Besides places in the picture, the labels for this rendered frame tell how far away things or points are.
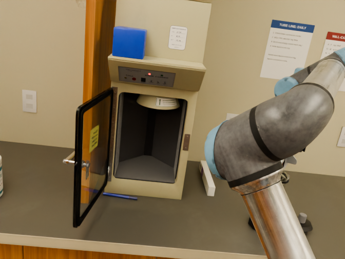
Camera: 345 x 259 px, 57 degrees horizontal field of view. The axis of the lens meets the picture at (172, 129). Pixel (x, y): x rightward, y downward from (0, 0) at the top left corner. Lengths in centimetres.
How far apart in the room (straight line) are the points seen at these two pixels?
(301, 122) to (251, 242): 71
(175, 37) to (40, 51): 77
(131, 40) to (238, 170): 59
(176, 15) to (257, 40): 60
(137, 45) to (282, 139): 62
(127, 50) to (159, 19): 17
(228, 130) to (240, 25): 104
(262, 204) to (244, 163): 9
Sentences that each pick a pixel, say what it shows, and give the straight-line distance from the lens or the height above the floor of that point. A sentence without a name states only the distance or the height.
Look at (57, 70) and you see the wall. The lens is 169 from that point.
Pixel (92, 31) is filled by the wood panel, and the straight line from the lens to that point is 109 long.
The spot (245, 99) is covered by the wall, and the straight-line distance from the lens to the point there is 170.
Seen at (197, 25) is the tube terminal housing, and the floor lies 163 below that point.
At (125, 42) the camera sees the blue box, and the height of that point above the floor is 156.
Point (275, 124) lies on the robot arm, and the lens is 59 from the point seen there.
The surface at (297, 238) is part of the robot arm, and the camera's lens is 68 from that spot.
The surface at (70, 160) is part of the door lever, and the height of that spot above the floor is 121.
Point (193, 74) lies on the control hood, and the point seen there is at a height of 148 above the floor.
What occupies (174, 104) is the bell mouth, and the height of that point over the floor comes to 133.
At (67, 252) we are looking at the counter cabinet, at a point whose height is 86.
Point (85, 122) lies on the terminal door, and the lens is 97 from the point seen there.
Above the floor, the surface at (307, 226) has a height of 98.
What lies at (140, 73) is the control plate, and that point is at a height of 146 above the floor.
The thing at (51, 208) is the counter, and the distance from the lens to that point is 128.
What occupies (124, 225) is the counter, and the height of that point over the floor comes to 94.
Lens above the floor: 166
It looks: 19 degrees down
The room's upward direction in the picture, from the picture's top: 8 degrees clockwise
